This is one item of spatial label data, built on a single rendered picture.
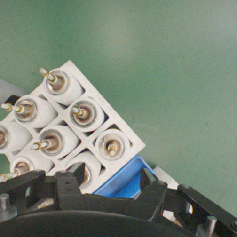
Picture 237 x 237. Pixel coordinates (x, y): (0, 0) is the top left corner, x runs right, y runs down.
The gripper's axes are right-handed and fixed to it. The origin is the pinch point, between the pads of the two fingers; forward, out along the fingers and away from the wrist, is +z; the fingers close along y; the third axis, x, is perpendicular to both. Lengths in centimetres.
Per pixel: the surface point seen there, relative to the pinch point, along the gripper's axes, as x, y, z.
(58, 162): -8.4, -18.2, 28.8
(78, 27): 54, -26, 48
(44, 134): 0.9, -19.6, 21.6
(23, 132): 0.1, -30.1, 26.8
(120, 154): -1.9, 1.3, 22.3
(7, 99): 11, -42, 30
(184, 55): 45, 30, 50
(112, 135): 2.7, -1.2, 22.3
